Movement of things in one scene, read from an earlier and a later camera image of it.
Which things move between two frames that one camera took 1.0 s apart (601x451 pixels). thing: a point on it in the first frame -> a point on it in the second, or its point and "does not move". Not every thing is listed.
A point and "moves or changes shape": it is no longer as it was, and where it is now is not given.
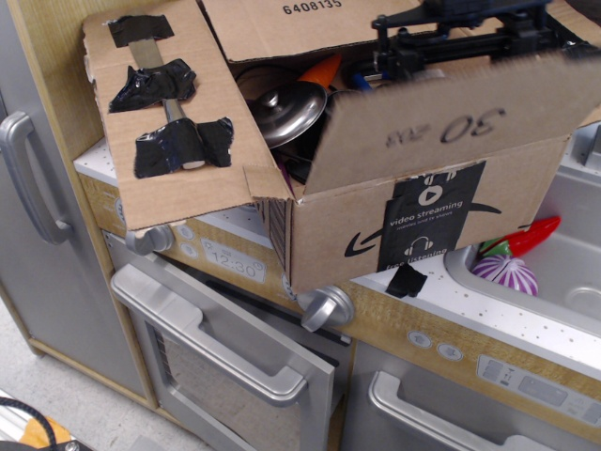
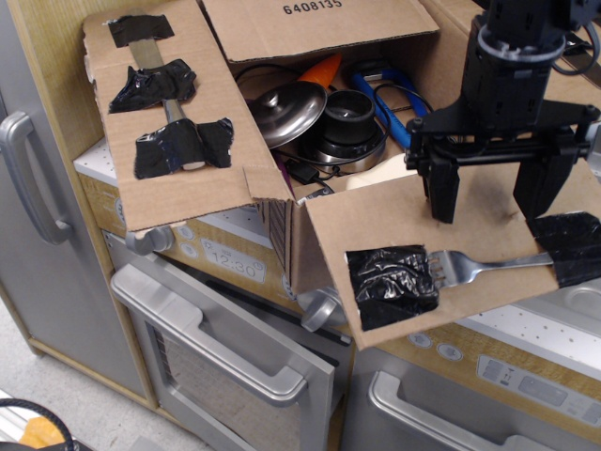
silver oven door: (219, 363) does not move
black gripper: (439, 33) -> (502, 114)
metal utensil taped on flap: (146, 54) does not move
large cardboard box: (398, 175) moves or changes shape
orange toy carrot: (324, 71) does not move
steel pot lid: (285, 110) does not move
